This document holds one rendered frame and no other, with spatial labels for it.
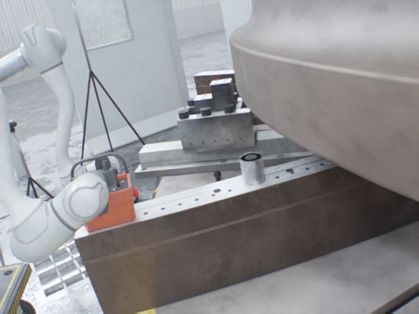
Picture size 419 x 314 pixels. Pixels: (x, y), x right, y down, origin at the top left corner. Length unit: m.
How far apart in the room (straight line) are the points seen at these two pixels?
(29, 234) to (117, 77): 3.45
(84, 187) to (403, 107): 0.71
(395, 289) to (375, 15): 0.91
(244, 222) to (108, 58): 3.18
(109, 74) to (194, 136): 2.15
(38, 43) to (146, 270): 0.92
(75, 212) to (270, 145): 1.65
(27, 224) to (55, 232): 0.07
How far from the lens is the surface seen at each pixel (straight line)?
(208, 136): 2.28
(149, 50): 4.45
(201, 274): 1.43
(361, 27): 1.06
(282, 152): 2.38
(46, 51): 1.53
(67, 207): 0.92
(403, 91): 0.83
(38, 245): 0.99
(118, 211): 1.26
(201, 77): 3.52
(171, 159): 2.48
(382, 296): 1.45
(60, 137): 1.60
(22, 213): 0.98
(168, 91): 4.58
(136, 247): 1.32
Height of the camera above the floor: 1.31
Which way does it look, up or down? 22 degrees down
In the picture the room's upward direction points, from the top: 11 degrees counter-clockwise
